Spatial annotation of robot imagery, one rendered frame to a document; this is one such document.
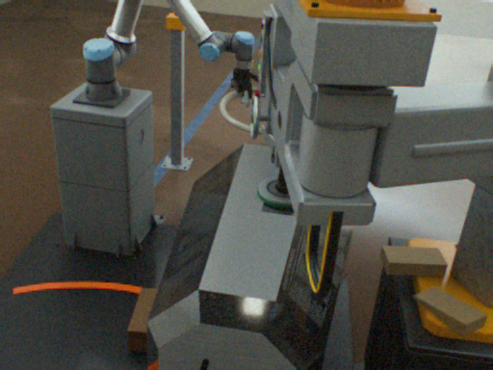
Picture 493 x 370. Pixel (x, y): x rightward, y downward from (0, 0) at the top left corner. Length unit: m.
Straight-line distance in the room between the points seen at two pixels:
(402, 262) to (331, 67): 0.96
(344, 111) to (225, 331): 0.77
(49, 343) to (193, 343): 1.16
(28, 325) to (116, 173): 0.84
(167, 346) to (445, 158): 0.99
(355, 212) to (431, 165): 0.23
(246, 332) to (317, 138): 0.65
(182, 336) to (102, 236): 1.59
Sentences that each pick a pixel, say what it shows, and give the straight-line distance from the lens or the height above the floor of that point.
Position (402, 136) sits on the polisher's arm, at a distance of 1.47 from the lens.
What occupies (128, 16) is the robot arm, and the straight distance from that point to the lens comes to 3.07.
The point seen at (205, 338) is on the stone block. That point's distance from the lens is 1.80.
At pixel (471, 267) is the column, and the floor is 0.87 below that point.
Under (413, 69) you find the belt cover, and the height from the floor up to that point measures 1.61.
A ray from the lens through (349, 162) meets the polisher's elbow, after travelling 1.42.
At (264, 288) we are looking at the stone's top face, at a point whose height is 0.82.
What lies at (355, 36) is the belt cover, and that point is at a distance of 1.23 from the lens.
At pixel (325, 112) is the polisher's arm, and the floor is 1.48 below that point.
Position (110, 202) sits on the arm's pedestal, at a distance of 3.18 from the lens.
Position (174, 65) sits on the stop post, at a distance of 3.99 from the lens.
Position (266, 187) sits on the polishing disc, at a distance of 2.29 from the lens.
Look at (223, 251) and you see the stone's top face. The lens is 1.95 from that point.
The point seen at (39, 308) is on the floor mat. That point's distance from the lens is 3.05.
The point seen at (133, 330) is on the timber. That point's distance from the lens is 2.68.
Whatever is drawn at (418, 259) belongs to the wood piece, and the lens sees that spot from 2.05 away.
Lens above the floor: 1.96
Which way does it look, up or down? 29 degrees down
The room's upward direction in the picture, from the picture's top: 4 degrees clockwise
